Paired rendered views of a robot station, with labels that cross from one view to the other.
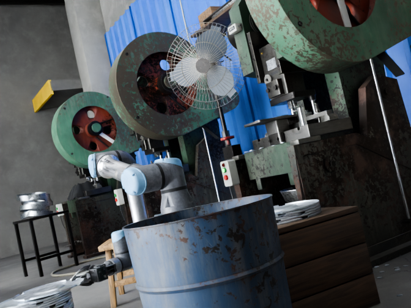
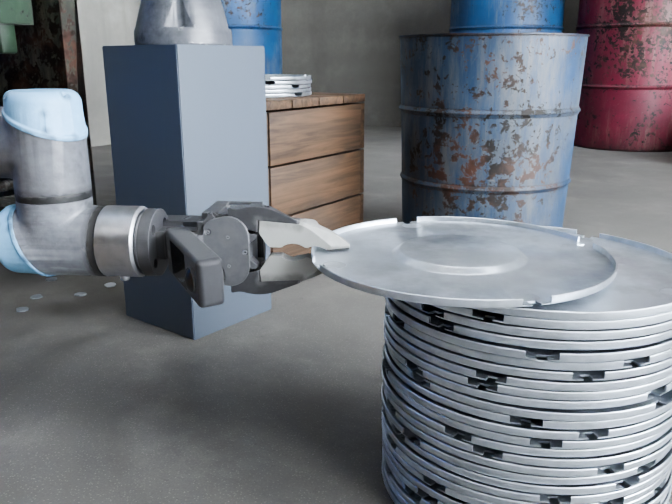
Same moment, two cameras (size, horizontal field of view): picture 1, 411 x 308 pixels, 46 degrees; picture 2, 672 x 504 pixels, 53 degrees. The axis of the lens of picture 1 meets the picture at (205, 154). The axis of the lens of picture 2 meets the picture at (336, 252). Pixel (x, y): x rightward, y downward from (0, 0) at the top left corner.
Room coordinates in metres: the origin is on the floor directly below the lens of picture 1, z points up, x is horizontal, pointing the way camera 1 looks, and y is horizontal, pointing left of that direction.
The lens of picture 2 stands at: (2.48, 1.25, 0.43)
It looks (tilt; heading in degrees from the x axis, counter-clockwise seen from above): 16 degrees down; 238
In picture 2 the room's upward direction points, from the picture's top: straight up
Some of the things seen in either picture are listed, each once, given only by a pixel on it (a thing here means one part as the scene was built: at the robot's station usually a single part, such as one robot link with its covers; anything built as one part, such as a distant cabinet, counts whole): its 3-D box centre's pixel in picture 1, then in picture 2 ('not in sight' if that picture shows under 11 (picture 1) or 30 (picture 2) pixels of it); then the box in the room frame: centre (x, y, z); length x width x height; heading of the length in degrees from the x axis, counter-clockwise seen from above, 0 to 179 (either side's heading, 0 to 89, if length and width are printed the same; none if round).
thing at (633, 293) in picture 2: (33, 296); (534, 262); (1.98, 0.81, 0.24); 0.29 x 0.29 x 0.01
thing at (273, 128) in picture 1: (273, 131); not in sight; (2.43, -0.36, 0.72); 0.25 x 0.14 x 0.14; 121
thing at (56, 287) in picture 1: (49, 289); (458, 253); (2.04, 0.77, 0.25); 0.29 x 0.29 x 0.01
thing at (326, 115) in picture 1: (319, 112); not in sight; (2.38, -0.60, 0.76); 0.17 x 0.06 x 0.10; 31
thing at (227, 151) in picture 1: (234, 161); not in sight; (2.67, -0.15, 0.62); 0.10 x 0.06 x 0.20; 31
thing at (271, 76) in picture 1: (279, 68); not in sight; (2.50, -0.47, 1.04); 0.17 x 0.15 x 0.30; 121
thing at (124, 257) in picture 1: (124, 261); (58, 236); (2.37, 0.50, 0.25); 0.11 x 0.08 x 0.09; 144
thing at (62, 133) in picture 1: (116, 170); not in sight; (5.66, 1.06, 0.87); 1.53 x 0.99 x 1.74; 124
